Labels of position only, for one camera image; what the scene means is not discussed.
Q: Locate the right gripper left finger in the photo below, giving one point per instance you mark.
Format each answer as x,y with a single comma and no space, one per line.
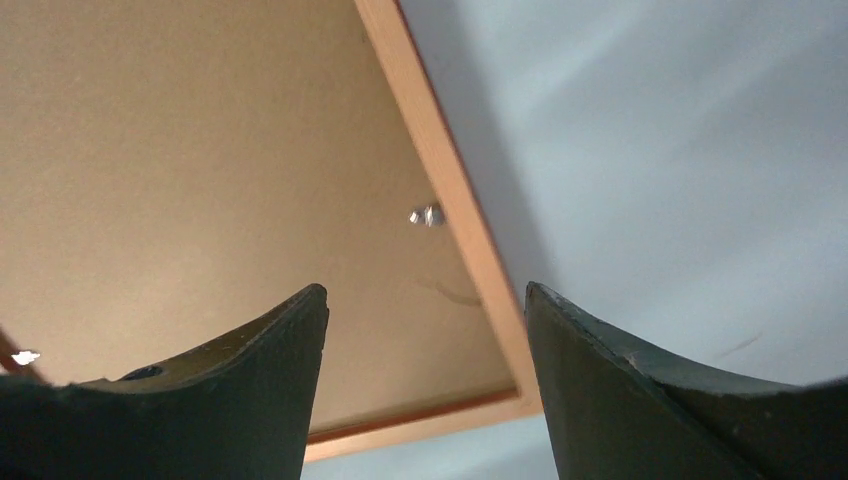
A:
236,407

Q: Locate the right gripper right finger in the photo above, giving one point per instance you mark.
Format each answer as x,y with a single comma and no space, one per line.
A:
620,407

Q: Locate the brown backing board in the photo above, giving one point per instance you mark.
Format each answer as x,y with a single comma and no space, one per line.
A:
199,185

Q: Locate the wooden picture frame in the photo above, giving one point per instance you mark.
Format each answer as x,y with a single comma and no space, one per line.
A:
457,199

